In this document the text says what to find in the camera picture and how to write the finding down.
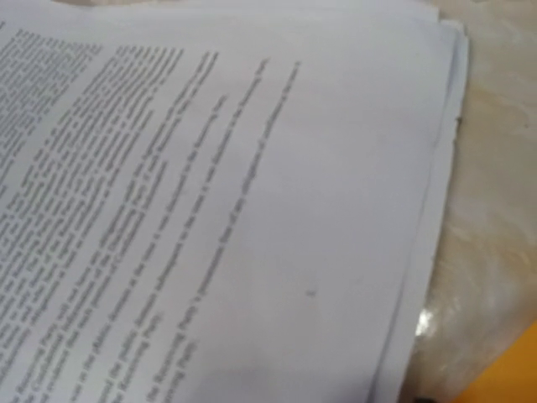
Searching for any stack of printed papers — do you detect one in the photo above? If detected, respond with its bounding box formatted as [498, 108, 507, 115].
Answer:
[1, 1, 469, 402]

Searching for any orange file folder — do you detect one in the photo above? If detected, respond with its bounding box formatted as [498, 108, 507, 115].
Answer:
[454, 322, 536, 403]

